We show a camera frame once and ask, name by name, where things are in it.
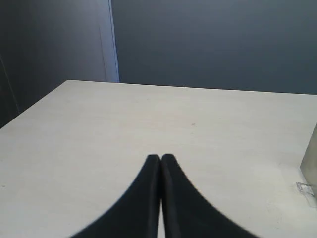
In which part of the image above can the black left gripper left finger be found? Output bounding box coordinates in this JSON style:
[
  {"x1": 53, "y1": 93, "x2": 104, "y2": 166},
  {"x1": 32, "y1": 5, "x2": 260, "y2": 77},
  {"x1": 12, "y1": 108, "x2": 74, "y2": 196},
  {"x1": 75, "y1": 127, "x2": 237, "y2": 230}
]
[{"x1": 73, "y1": 154, "x2": 161, "y2": 238}]

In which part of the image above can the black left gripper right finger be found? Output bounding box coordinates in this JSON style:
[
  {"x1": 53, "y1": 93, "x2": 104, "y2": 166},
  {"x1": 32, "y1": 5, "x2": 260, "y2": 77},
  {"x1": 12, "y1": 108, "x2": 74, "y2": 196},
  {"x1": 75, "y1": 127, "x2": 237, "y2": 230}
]
[{"x1": 161, "y1": 154, "x2": 256, "y2": 238}]

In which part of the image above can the grey box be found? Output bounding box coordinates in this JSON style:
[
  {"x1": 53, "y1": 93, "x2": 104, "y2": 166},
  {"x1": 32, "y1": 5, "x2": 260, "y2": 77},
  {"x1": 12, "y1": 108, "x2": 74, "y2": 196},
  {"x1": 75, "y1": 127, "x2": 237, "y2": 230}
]
[{"x1": 300, "y1": 125, "x2": 317, "y2": 187}]

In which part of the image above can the clear plastic piece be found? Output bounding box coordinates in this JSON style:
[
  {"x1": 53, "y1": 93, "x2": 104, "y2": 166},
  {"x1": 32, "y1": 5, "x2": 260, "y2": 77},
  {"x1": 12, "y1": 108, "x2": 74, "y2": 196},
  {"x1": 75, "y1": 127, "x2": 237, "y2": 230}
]
[{"x1": 296, "y1": 182, "x2": 317, "y2": 208}]

